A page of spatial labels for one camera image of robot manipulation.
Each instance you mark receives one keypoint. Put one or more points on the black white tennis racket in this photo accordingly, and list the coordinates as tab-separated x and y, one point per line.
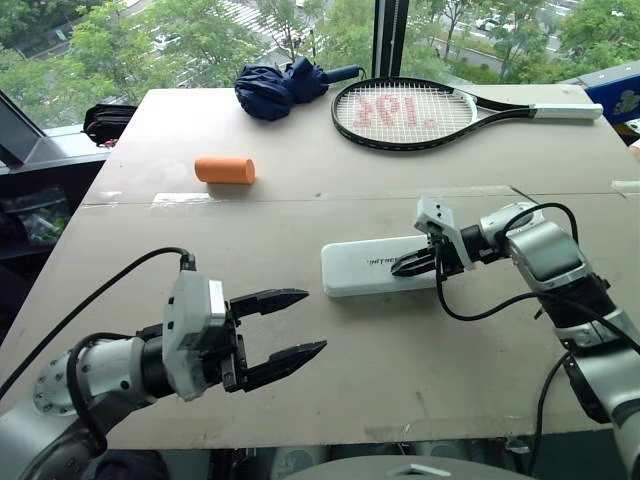
400	112

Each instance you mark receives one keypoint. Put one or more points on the black bag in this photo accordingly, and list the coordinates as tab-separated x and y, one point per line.
107	122

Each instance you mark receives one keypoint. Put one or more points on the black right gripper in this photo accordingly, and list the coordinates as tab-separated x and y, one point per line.
446	257

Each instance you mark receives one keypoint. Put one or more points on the orange foam cylinder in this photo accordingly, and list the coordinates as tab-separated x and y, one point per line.
225	170

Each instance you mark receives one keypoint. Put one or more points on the dark slanted panel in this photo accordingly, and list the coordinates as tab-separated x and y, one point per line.
17	132

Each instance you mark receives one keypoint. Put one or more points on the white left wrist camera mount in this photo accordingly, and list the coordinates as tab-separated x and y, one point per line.
187	325

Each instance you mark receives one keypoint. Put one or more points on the dark window frame post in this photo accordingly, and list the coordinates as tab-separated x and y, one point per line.
391	35

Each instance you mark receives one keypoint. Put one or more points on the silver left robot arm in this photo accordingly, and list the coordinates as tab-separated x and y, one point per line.
105	367

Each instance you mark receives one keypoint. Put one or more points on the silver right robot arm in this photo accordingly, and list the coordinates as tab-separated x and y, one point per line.
555	260

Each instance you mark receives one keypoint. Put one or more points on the white pencil case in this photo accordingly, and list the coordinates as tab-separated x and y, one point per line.
360	270

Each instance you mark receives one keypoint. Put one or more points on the blue printed box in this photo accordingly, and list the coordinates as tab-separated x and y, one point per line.
617	95

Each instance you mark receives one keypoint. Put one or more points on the navy folded umbrella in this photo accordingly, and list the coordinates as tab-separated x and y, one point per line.
272	90

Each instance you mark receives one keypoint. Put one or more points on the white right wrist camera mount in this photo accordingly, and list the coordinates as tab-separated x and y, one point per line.
440	217

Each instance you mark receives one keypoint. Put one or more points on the grey rounded robot torso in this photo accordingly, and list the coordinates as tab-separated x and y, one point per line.
400	469

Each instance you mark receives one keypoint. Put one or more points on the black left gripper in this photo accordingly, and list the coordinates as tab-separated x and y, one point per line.
231	350

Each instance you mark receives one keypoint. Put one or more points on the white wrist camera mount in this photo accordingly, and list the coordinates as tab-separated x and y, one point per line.
440	217
187	325

